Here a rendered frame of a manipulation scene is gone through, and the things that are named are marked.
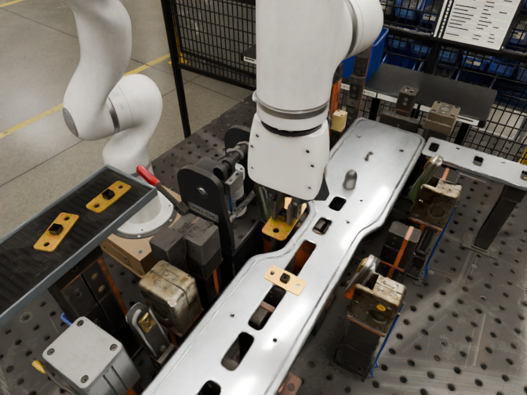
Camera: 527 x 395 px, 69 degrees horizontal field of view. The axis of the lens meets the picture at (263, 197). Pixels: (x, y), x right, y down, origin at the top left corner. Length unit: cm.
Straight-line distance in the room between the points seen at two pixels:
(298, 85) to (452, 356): 90
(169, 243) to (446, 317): 79
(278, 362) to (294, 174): 37
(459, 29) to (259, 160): 110
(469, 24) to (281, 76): 113
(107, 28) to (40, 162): 231
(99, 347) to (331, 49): 52
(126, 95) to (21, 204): 188
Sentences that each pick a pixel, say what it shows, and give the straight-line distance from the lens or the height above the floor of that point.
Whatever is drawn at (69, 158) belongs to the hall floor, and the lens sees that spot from 300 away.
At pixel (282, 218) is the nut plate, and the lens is 57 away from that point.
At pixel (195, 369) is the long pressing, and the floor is 100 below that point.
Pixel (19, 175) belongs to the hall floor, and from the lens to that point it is 302.
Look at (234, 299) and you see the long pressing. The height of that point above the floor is 100.
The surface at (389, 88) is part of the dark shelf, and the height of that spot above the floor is 103.
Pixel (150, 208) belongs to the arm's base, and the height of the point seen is 86.
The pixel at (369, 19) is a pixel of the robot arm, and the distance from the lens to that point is 46.
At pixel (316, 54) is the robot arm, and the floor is 151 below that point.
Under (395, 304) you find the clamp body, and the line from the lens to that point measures 77.
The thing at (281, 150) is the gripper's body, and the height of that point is 139.
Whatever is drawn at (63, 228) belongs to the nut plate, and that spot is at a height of 116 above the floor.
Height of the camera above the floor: 167
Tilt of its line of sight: 44 degrees down
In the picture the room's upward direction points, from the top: straight up
